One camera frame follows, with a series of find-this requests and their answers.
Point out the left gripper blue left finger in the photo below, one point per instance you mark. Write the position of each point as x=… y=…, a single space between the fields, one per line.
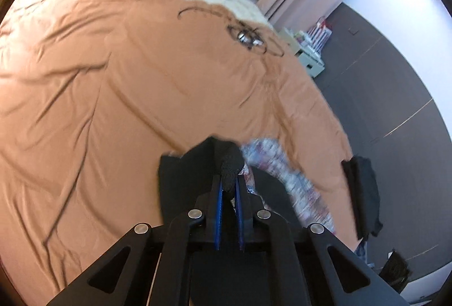
x=211 y=206

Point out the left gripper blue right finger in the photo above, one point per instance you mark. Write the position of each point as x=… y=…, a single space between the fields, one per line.
x=246 y=206

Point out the black floral patterned pants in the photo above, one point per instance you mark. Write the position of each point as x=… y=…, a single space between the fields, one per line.
x=228 y=276

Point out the folded black garment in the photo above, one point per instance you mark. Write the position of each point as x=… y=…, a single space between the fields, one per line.
x=364 y=195

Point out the white bedside cabinet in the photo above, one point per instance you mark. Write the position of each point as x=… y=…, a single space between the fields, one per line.
x=308 y=46

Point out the brown bed blanket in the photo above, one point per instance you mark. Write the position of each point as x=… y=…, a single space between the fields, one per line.
x=93 y=92

